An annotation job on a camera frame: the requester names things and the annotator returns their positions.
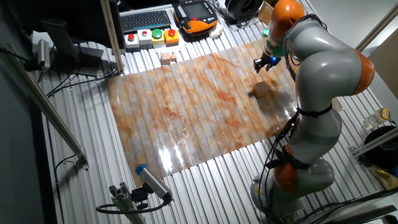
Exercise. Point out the grey monitor stand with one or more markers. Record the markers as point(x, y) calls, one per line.
point(68, 53)

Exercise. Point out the black monitor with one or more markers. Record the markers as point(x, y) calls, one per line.
point(62, 15)

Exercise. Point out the light upright frame beam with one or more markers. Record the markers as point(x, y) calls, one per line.
point(112, 37)

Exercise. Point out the yellow bag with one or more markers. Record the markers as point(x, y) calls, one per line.
point(384, 177)

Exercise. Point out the aluminium profile camera mount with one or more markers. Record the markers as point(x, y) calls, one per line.
point(126, 203)

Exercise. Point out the orange marble patterned mat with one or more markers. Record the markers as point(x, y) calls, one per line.
point(186, 118)

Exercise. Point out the white box small red button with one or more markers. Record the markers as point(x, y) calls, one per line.
point(145, 39)

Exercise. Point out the yellow box green button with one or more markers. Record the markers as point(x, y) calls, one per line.
point(158, 38)

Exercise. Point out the brown cardboard box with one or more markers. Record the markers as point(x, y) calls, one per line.
point(264, 14)

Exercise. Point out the short aluminium profile bar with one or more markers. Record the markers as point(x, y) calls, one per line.
point(373, 143)

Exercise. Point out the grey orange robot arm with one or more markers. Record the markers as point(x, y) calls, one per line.
point(323, 71)

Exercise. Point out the small spare wooden cube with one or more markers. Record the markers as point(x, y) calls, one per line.
point(173, 57)

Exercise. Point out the silver cylindrical camera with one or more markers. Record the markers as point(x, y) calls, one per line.
point(43, 54)

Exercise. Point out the black keyboard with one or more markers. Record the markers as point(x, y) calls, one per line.
point(145, 21)

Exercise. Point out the green wrist camera bracket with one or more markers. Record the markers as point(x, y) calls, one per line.
point(275, 52)

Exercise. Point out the orange box red button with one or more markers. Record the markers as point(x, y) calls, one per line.
point(171, 38)

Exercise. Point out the slanted aluminium frame strut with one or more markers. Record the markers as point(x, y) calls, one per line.
point(377, 26)

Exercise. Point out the brown cardboard panel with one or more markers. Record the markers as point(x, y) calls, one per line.
point(385, 62)

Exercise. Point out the black round bin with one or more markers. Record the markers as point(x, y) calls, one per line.
point(381, 149)

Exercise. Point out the orange black teach pendant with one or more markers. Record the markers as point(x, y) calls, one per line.
point(196, 15)

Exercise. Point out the large spare wooden cube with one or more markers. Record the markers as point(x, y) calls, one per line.
point(165, 58)

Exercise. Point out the white box red mushroom button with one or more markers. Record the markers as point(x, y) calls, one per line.
point(132, 42)

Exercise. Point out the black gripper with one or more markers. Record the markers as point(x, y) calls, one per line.
point(269, 58)

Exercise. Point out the black filament spool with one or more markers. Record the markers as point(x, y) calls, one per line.
point(244, 9)

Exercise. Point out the white rounded lump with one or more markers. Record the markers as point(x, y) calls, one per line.
point(216, 31)

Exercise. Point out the long aluminium frame rail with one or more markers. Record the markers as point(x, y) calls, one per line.
point(46, 109)

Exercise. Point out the plastic bottle yellow label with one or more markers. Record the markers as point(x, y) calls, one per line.
point(376, 118)

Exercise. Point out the silver camera blue cap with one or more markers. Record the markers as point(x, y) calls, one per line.
point(152, 180)

